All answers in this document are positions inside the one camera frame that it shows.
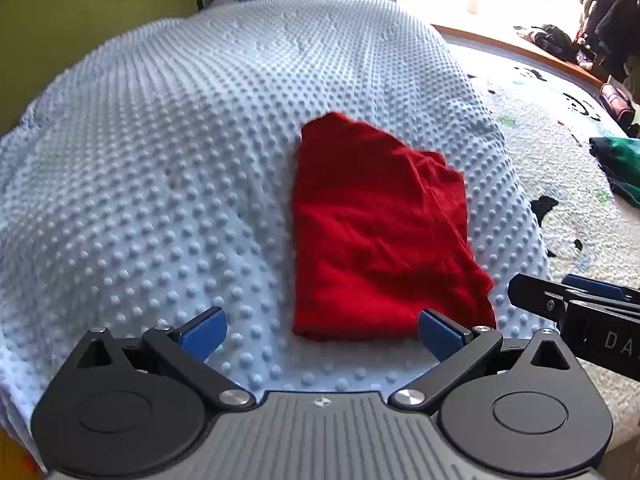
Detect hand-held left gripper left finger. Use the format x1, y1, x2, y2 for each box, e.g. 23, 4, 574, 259
59, 306, 256, 409

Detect pile of dark clothes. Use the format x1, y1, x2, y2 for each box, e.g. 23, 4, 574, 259
517, 24, 581, 63

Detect dark red bag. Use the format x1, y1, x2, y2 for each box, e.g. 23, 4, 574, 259
599, 82, 639, 131

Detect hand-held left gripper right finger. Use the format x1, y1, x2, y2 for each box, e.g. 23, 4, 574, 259
389, 308, 586, 411

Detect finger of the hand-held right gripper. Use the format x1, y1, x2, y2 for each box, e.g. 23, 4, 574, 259
561, 274, 640, 307
507, 274, 576, 322

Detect light blue striped garment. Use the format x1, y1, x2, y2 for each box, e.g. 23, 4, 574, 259
0, 0, 553, 436

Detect green headboard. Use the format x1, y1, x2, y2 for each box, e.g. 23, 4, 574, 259
0, 0, 203, 136

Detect dark green striped garment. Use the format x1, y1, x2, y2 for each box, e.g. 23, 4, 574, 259
589, 136, 640, 207

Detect red shirt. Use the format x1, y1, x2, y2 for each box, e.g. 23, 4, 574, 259
291, 111, 497, 343

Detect wooden bed frame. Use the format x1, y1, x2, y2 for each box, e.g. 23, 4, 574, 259
431, 23, 606, 88

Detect white printed blanket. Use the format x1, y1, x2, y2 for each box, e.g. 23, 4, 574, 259
445, 42, 640, 441

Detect hanging dark clothes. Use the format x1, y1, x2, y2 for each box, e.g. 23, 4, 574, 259
580, 0, 640, 81

